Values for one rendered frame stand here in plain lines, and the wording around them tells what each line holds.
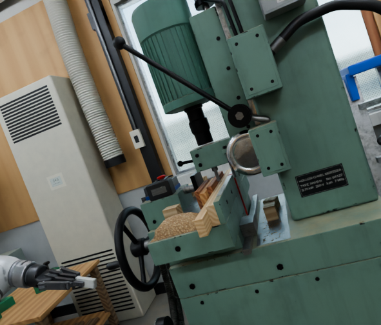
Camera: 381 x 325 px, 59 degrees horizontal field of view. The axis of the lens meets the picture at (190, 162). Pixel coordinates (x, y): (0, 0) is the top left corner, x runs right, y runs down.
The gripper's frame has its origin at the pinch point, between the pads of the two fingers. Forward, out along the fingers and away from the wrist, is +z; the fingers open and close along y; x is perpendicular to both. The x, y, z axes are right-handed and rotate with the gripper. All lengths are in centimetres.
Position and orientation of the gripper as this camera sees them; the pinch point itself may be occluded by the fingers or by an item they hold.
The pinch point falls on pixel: (86, 282)
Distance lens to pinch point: 121.1
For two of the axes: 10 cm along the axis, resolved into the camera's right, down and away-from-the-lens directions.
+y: 2.3, -1.7, 9.6
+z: 9.7, 0.4, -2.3
